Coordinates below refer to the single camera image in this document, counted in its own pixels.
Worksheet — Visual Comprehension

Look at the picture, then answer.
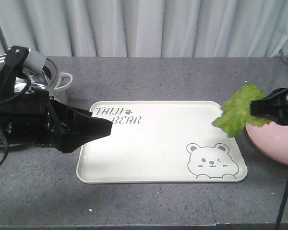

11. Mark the cream bear serving tray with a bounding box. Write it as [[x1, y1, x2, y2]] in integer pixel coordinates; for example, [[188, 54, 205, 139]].
[[76, 101, 248, 184]]

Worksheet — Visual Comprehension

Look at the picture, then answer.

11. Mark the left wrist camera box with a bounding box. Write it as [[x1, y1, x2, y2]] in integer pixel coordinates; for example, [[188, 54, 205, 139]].
[[5, 46, 47, 73]]

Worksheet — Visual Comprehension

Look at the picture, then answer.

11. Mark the grey-white curtain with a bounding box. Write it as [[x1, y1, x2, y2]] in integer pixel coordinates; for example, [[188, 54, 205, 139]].
[[0, 0, 288, 58]]

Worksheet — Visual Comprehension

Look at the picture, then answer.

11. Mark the pink round plate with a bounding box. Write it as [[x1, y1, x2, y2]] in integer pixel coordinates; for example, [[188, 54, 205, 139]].
[[246, 122, 288, 165]]

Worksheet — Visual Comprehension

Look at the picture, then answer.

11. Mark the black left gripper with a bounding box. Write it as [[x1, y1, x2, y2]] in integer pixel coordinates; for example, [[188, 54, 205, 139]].
[[0, 90, 112, 153]]

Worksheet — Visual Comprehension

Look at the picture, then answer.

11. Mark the grey electric cooking pot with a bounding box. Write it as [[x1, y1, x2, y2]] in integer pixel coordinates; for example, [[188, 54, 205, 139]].
[[0, 55, 72, 105]]

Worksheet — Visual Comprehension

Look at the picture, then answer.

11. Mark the green lettuce leaf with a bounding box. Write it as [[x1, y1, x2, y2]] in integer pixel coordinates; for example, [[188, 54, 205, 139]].
[[212, 84, 271, 138]]

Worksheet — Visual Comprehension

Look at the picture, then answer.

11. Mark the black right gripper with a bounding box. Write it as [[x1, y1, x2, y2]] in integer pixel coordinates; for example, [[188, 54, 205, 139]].
[[250, 88, 288, 126]]

